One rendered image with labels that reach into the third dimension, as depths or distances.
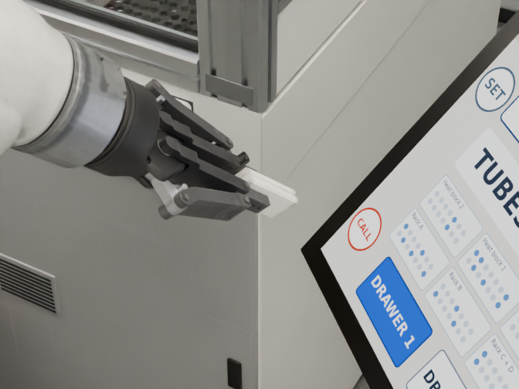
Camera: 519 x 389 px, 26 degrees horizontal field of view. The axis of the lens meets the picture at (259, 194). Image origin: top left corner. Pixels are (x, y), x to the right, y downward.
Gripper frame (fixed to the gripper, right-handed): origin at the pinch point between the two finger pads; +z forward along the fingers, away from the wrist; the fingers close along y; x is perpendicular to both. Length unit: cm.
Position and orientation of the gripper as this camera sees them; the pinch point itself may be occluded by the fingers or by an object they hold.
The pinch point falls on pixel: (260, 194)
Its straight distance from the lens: 99.0
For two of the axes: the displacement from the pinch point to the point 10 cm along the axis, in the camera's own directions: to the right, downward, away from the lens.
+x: -7.4, 5.1, 4.4
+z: 6.3, 2.9, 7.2
